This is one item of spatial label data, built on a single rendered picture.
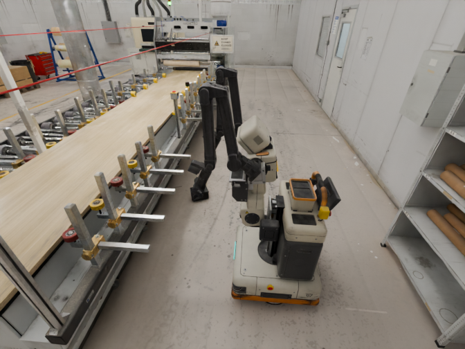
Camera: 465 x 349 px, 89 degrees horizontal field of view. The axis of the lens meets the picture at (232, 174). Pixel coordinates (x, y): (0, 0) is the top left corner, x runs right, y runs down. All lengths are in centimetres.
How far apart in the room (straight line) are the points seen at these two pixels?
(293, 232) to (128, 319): 139
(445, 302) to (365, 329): 64
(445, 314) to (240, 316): 146
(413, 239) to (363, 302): 88
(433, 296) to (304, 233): 127
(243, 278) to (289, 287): 33
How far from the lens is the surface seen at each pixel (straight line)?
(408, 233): 287
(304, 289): 196
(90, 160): 223
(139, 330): 213
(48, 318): 140
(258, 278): 191
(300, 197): 160
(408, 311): 251
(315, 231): 156
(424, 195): 260
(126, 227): 177
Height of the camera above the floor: 187
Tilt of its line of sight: 33 degrees down
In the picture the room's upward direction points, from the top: 1 degrees clockwise
